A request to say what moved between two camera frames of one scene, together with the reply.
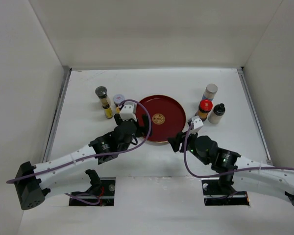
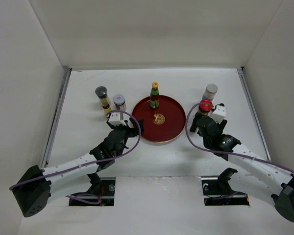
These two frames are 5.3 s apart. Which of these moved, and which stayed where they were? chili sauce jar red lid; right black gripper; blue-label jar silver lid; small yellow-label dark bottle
Moved: right black gripper
Stayed: small yellow-label dark bottle; chili sauce jar red lid; blue-label jar silver lid
